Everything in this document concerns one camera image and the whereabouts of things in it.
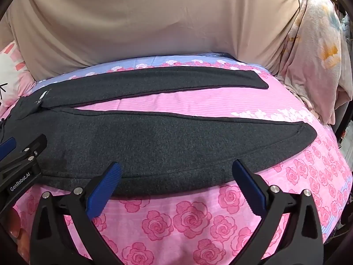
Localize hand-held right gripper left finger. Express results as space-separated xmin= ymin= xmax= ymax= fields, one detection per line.
xmin=30 ymin=161 xmax=123 ymax=265

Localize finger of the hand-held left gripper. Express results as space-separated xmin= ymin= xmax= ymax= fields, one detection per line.
xmin=0 ymin=137 xmax=15 ymax=162
xmin=0 ymin=134 xmax=48 ymax=175

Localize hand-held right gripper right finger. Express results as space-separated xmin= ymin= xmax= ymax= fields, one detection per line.
xmin=232 ymin=159 xmax=324 ymax=265

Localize dark grey pants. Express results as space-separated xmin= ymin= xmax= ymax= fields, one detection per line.
xmin=0 ymin=66 xmax=317 ymax=198

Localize person's left hand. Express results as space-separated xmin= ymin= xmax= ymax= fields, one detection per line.
xmin=4 ymin=206 xmax=30 ymax=258

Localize pink rose print bedsheet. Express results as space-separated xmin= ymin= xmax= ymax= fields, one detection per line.
xmin=0 ymin=52 xmax=353 ymax=265

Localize white rabbit face cushion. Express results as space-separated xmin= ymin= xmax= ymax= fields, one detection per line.
xmin=0 ymin=40 xmax=37 ymax=114

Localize peach floral blanket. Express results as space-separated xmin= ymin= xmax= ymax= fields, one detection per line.
xmin=272 ymin=0 xmax=353 ymax=125

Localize beige plain cloth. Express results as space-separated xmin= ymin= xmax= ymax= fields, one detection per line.
xmin=6 ymin=0 xmax=307 ymax=78

